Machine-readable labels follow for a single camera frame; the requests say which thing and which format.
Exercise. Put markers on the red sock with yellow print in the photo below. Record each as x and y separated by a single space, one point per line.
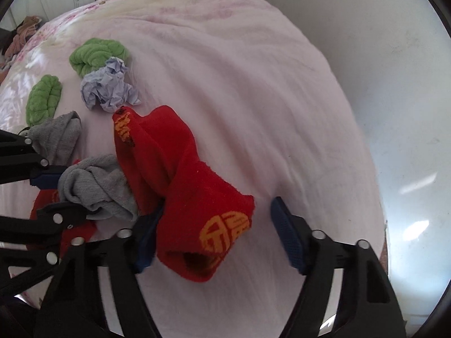
75 230
176 183

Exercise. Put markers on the crumpled pale blue paper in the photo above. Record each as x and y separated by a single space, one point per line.
105 86

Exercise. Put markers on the green fluffy sock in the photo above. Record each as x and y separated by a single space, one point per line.
95 56
44 100

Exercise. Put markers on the pink floral blanket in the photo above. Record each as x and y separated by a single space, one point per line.
246 95

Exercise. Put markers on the grey sock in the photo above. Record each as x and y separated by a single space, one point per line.
100 188
58 135

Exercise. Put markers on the pile of brown pink clothes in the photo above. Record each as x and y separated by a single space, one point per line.
23 35

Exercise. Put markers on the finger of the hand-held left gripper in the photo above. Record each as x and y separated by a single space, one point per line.
58 218
44 179

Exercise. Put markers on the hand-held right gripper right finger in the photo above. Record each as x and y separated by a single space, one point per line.
287 234

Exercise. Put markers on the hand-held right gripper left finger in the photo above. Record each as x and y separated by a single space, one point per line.
145 241

